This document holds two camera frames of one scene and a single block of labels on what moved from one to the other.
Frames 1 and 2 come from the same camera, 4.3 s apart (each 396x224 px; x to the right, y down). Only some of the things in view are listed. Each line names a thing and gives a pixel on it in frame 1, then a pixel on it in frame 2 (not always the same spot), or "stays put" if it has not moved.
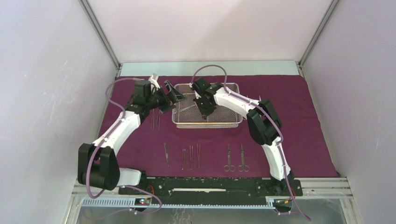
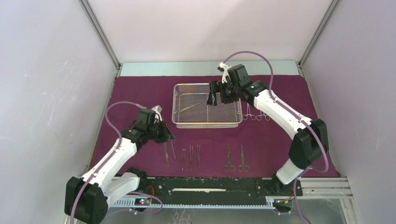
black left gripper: [173, 96] to [166, 135]
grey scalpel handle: [166, 153] stays put
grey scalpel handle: [187, 107] stays put
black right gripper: [206, 112] to [215, 88]
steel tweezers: [198, 156] stays put
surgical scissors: [243, 167] stays put
